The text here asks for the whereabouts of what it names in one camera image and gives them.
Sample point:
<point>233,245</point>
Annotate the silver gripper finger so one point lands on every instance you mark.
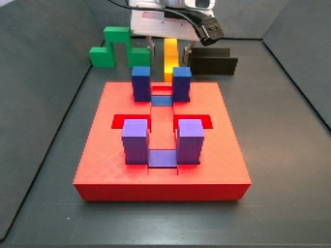
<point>150,46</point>
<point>188,51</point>

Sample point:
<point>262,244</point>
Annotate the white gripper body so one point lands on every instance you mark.
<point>165,18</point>

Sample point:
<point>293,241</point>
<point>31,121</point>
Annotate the yellow long bar block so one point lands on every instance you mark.
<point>172,57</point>

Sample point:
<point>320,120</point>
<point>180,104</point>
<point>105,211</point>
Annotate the red slotted board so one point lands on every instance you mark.
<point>106,179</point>

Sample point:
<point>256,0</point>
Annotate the blue U-shaped block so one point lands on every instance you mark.
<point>162,95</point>

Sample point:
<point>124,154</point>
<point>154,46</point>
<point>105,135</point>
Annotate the green arch-shaped block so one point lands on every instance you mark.
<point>104,54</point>

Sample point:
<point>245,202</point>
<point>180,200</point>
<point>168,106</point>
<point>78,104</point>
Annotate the purple U-shaped block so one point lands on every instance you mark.
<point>190,142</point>

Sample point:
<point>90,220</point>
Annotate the black angled bracket holder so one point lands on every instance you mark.
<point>212,61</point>

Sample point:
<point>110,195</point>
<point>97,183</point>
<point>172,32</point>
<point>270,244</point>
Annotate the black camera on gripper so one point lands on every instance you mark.
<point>208,28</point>

